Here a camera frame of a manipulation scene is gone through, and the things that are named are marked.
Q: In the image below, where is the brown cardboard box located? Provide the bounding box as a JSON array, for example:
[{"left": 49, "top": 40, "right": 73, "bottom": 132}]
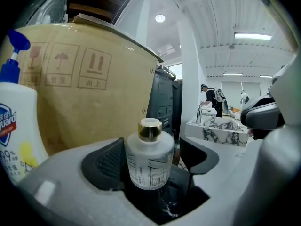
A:
[{"left": 4, "top": 13, "right": 164, "bottom": 157}]

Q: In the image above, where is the black suitcase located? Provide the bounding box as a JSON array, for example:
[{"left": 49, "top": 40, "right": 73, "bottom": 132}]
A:
[{"left": 146, "top": 65, "right": 183, "bottom": 137}]

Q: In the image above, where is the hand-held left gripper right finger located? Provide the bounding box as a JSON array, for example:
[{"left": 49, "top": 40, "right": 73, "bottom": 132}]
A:
[{"left": 150, "top": 125, "right": 301, "bottom": 226}]

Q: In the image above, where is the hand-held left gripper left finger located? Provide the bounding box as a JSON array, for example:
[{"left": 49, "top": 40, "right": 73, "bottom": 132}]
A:
[{"left": 16, "top": 137, "right": 156, "bottom": 226}]

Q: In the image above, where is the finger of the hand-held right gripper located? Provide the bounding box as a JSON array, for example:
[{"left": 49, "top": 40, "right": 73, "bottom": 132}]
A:
[{"left": 240, "top": 95, "right": 286, "bottom": 140}]

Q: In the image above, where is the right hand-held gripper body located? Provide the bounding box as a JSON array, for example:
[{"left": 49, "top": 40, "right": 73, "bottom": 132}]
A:
[{"left": 267, "top": 55, "right": 301, "bottom": 128}]

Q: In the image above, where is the clear small bottle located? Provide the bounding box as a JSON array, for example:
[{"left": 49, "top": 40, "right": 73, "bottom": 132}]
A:
[{"left": 124, "top": 117, "right": 176, "bottom": 191}]

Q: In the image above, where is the grey metal appliance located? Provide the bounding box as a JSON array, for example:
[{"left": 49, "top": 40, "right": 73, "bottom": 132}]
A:
[{"left": 13, "top": 0, "right": 69, "bottom": 31}]

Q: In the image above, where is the white soap bottle blue pump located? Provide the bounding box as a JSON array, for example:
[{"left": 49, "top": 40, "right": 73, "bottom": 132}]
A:
[{"left": 0, "top": 29, "right": 50, "bottom": 184}]

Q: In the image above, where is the marble pattern cabinet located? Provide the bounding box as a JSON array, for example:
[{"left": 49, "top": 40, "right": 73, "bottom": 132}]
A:
[{"left": 185, "top": 116, "right": 250, "bottom": 148}]

